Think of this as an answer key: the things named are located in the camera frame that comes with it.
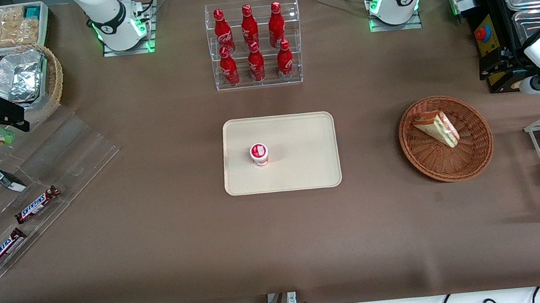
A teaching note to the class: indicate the small black white box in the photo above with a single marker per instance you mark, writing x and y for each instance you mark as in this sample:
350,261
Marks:
9,180

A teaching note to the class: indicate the red cola bottle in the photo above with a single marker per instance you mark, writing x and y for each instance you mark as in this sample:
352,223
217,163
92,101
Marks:
221,30
249,27
285,62
256,64
276,23
228,69

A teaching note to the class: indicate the beige plastic tray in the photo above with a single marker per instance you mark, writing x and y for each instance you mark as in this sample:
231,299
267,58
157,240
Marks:
301,158

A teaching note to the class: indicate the silver foil tray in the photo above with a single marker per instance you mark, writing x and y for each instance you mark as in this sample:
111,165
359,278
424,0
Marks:
17,78

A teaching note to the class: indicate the white plastic bin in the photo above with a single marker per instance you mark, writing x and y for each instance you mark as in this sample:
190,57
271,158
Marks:
46,24

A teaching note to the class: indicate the clear acrylic bottle rack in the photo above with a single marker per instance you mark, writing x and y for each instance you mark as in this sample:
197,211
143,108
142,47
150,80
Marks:
269,78

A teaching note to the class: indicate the clear bag of crackers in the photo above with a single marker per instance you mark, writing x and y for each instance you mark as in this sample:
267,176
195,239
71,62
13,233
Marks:
28,31
0,36
10,15

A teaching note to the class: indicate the triangle sandwich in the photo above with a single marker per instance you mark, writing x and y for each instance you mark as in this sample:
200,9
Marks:
437,127

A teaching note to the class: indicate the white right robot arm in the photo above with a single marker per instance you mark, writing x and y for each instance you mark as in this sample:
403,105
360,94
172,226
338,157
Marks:
103,8

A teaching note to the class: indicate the red white yogurt cup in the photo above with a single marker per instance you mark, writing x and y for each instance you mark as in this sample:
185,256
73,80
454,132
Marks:
259,153

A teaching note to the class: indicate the small steel tray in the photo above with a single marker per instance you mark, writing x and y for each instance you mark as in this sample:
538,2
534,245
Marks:
532,25

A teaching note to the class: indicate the clear acrylic stepped stand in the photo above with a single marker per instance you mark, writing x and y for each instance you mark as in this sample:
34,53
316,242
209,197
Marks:
72,153

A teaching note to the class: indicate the brown snickers bar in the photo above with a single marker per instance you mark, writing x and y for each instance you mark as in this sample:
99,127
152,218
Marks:
3,251
37,204

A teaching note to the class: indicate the yellow emergency stop box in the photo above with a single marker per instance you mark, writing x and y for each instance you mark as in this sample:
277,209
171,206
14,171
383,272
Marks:
490,40

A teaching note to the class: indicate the brown round wicker basket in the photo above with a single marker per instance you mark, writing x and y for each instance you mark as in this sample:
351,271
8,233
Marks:
434,163

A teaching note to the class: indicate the teal snack packet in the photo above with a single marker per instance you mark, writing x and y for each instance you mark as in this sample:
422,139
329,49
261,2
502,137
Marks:
33,12

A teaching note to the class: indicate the tan wicker basket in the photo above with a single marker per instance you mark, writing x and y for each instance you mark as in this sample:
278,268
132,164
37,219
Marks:
54,79

